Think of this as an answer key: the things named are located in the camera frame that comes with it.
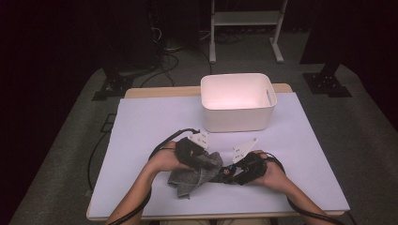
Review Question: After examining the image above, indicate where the white plastic bin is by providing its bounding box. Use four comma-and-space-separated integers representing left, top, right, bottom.
200, 72, 279, 133

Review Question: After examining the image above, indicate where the right hand-held gripper cable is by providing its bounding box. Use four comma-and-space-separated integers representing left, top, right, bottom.
266, 152, 345, 225

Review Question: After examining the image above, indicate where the wooden table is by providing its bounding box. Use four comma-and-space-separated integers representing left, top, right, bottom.
85, 82, 345, 222

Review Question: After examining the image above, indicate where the hand-held gripper cable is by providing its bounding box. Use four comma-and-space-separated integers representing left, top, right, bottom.
107, 127, 201, 225
266, 152, 345, 225

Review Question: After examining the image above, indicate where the left hand-held gripper cable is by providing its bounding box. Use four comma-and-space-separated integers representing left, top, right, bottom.
107, 127, 201, 225

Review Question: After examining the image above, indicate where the white metal stand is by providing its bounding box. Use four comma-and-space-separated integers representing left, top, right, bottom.
208, 0, 289, 65

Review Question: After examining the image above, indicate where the black floor cable bundle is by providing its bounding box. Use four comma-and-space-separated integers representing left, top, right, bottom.
137, 26, 182, 89

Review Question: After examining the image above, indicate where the cable tangle under stand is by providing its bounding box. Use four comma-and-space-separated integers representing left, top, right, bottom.
215, 31, 248, 45

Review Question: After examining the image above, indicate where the person's right hand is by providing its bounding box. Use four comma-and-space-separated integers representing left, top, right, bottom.
250, 149, 289, 192

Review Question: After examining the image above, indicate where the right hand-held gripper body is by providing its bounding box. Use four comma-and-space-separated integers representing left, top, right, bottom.
232, 138, 269, 187

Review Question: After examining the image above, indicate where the person's left hand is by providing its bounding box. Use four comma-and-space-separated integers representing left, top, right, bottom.
149, 140, 190, 173

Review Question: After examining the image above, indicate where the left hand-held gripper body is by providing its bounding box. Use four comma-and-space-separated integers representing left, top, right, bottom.
175, 129, 218, 172

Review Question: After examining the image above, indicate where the pale table cover sheet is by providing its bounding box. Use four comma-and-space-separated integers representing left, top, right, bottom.
88, 92, 351, 218

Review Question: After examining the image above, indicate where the black stand base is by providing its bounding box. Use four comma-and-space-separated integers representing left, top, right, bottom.
301, 60, 353, 98
91, 55, 135, 102

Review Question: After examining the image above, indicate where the thin black floor cable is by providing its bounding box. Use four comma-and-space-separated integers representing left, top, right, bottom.
87, 130, 111, 192

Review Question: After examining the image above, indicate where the grey fluffy cloth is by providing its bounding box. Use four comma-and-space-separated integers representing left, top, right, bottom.
167, 151, 224, 200

